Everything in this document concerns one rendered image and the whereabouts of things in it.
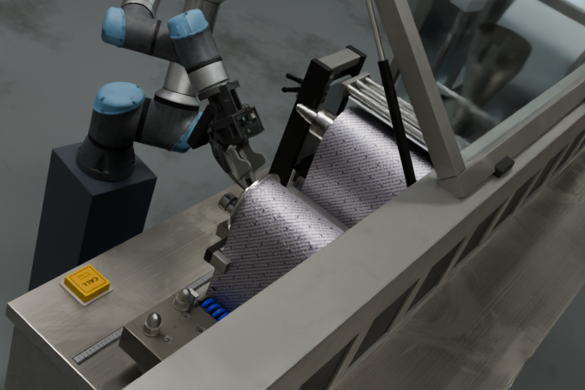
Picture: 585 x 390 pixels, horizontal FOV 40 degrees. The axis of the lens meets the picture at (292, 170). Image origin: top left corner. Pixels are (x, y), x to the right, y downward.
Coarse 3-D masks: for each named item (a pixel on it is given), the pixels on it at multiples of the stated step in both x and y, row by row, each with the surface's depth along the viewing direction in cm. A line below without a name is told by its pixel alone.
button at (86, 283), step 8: (80, 272) 173; (88, 272) 174; (96, 272) 174; (64, 280) 171; (72, 280) 171; (80, 280) 171; (88, 280) 172; (96, 280) 173; (104, 280) 173; (72, 288) 170; (80, 288) 170; (88, 288) 170; (96, 288) 171; (104, 288) 173; (80, 296) 170; (88, 296) 169; (96, 296) 172
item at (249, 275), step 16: (240, 256) 155; (256, 256) 153; (240, 272) 157; (256, 272) 154; (272, 272) 151; (224, 288) 161; (240, 288) 158; (256, 288) 156; (224, 304) 163; (240, 304) 160
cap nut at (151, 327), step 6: (150, 318) 150; (156, 318) 150; (144, 324) 153; (150, 324) 150; (156, 324) 150; (144, 330) 152; (150, 330) 151; (156, 330) 151; (150, 336) 151; (156, 336) 152
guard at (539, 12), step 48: (432, 0) 112; (480, 0) 123; (528, 0) 137; (576, 0) 154; (432, 48) 109; (480, 48) 120; (528, 48) 133; (576, 48) 149; (480, 96) 117; (528, 96) 129; (480, 144) 114
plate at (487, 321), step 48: (576, 192) 162; (528, 240) 143; (576, 240) 148; (480, 288) 127; (528, 288) 132; (576, 288) 136; (432, 336) 115; (480, 336) 119; (528, 336) 122; (384, 384) 105; (432, 384) 108; (480, 384) 111
